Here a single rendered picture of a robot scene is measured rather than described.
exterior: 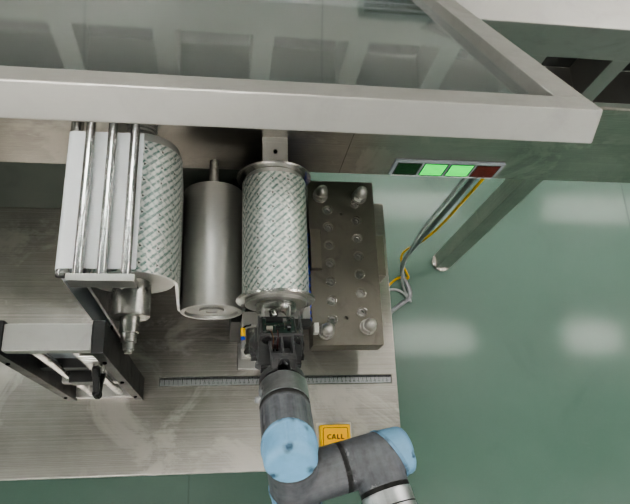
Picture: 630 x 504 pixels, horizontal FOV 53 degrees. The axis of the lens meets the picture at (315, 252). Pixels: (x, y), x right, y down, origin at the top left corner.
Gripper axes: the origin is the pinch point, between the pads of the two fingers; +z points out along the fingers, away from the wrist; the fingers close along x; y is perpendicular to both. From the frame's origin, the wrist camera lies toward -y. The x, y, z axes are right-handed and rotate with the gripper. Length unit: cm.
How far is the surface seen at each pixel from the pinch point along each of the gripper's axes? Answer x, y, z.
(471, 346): -90, -84, 97
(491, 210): -78, -18, 85
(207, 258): 12.1, 5.4, 12.3
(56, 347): 32.9, 7.6, -17.1
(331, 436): -15.7, -38.4, 8.2
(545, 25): -40, 53, 4
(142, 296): 22.2, 7.8, -4.3
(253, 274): 3.7, 6.8, 4.4
